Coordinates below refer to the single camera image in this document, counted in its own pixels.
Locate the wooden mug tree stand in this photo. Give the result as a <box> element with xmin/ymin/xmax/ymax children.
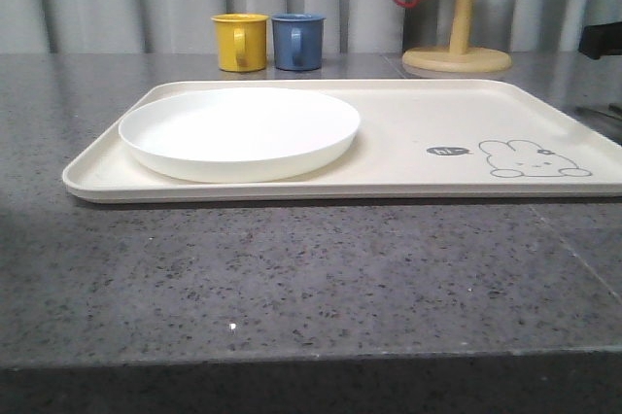
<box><xmin>401</xmin><ymin>0</ymin><xmax>512</xmax><ymax>73</ymax></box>

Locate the silver metal chopstick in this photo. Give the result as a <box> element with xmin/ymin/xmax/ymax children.
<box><xmin>574</xmin><ymin>106</ymin><xmax>621</xmax><ymax>131</ymax></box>

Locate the blue enamel mug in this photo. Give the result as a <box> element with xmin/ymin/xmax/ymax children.
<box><xmin>271</xmin><ymin>13</ymin><xmax>325</xmax><ymax>71</ymax></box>

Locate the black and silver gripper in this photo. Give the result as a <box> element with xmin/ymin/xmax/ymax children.
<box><xmin>577</xmin><ymin>0</ymin><xmax>622</xmax><ymax>61</ymax></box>

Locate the white round plate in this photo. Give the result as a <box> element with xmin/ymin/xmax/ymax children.
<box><xmin>119</xmin><ymin>87</ymin><xmax>361</xmax><ymax>183</ymax></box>

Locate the silver metal fork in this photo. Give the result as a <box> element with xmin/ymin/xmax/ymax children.
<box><xmin>608</xmin><ymin>104</ymin><xmax>622</xmax><ymax>115</ymax></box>

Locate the yellow enamel mug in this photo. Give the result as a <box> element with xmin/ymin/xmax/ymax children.
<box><xmin>211</xmin><ymin>14</ymin><xmax>269</xmax><ymax>73</ymax></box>

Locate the beige rabbit serving tray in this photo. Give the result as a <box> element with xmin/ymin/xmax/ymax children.
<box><xmin>62</xmin><ymin>79</ymin><xmax>621</xmax><ymax>203</ymax></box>

